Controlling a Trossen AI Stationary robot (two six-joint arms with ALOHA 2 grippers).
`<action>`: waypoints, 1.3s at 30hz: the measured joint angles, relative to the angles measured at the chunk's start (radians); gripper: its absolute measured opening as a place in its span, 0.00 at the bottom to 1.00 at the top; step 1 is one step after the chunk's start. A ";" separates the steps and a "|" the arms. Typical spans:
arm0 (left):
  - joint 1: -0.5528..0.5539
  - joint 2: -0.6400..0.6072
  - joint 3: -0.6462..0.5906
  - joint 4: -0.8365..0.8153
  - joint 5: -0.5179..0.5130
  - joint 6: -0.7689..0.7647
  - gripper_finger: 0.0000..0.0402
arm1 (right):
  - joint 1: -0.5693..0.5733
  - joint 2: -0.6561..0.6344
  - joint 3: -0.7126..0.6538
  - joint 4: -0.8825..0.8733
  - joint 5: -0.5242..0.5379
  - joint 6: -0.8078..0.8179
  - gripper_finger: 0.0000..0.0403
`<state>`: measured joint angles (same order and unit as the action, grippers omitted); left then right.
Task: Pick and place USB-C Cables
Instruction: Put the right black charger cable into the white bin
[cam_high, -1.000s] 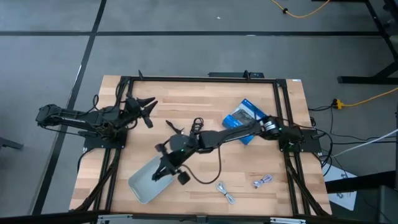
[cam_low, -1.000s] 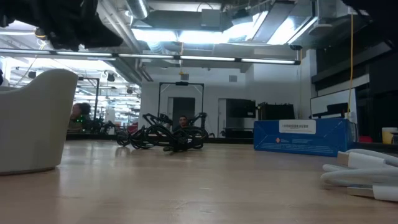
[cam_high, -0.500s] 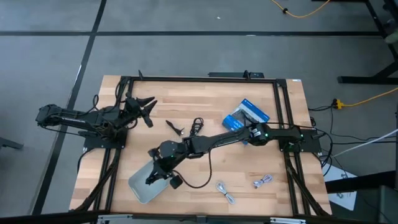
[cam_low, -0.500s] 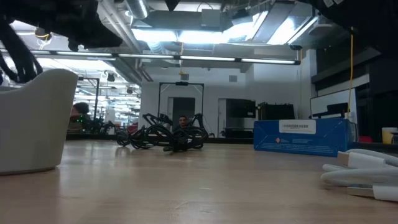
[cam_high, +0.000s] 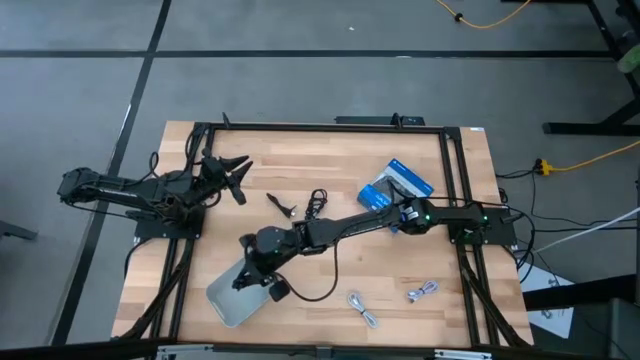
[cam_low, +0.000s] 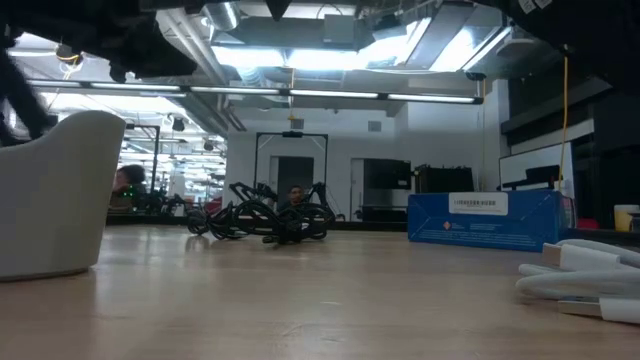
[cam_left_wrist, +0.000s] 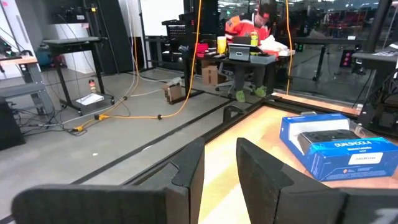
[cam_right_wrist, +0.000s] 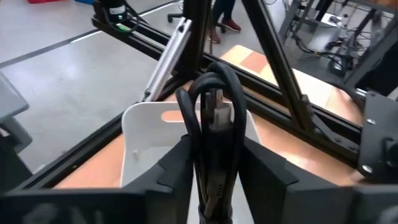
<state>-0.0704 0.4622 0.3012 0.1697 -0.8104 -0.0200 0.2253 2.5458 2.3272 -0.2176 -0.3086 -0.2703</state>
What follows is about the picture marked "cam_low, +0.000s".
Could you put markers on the long ceiling light bar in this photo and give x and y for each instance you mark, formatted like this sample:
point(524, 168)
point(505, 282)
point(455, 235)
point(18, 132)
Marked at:
point(330, 93)

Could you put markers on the black gantry frame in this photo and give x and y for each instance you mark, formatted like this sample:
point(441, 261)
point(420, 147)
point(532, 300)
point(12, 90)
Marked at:
point(292, 134)

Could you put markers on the yellow cup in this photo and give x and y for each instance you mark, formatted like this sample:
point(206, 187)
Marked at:
point(624, 219)

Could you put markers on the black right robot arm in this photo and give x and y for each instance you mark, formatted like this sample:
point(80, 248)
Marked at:
point(590, 30)

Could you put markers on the red object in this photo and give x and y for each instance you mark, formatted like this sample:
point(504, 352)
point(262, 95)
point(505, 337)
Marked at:
point(588, 223)

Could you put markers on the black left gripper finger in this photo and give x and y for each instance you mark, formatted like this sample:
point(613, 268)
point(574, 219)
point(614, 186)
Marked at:
point(278, 7)

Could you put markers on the silver ventilation duct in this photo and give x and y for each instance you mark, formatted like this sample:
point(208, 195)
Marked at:
point(222, 14)

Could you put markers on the black equipment case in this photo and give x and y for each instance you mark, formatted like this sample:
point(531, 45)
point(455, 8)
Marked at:
point(444, 180)

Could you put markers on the blue cardboard box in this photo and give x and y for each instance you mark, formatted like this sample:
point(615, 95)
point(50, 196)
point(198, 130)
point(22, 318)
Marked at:
point(490, 227)

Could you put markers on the black monitor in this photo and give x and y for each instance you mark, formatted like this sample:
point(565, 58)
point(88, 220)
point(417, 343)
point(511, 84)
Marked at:
point(387, 174)

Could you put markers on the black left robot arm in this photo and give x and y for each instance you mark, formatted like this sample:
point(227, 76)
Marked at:
point(125, 40)

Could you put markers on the person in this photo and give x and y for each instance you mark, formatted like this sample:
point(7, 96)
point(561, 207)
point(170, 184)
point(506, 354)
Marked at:
point(296, 194)
point(131, 176)

